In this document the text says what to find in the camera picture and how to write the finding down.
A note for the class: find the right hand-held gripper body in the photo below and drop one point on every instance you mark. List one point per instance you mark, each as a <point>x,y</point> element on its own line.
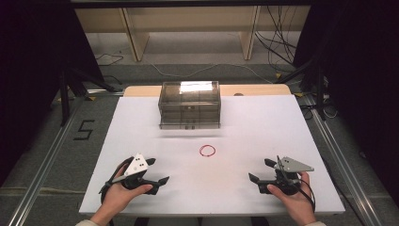
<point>290,165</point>

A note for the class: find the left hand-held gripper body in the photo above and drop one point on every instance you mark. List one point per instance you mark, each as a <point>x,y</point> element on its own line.
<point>136,165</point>

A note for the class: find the person's left hand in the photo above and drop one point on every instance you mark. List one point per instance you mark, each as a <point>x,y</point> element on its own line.
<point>120,196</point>

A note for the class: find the person's right hand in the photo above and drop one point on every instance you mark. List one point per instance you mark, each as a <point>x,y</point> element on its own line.
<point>295,201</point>

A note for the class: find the white table sheet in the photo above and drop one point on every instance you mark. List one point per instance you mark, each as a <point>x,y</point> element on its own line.
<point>235,185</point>

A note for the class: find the red rubber band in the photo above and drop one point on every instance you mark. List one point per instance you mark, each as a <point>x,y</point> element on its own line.
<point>200,151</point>

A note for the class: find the clear plastic drawer box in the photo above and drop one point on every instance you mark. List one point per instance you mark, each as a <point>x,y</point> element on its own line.
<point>189,105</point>

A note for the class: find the light wooden table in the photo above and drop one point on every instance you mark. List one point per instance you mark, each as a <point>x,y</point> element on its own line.
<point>260,90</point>

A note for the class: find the black metal stand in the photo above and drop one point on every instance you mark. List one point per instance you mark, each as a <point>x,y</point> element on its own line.
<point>65,97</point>
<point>320,91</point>

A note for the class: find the black curtain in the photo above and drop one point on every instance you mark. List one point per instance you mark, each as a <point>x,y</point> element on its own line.
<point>31,78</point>
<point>363,78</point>

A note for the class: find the aluminium floor rail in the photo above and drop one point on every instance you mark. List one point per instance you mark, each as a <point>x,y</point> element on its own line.
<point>343,175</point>
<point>40,175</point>

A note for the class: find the light wooden desk frame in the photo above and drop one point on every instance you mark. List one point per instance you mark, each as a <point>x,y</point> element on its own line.
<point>138,34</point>

